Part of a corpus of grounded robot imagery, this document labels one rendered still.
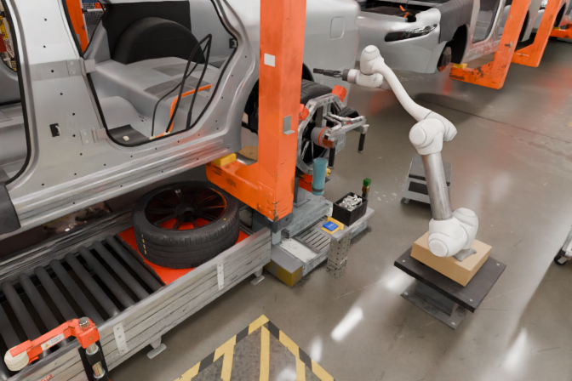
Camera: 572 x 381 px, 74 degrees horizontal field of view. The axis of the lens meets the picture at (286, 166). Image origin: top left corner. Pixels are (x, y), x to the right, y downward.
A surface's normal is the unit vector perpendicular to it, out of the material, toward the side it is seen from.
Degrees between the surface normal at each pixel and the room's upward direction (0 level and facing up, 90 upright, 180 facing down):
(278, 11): 90
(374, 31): 84
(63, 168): 92
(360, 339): 0
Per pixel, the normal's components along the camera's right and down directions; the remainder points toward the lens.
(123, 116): 0.62, -0.21
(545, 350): 0.05, -0.87
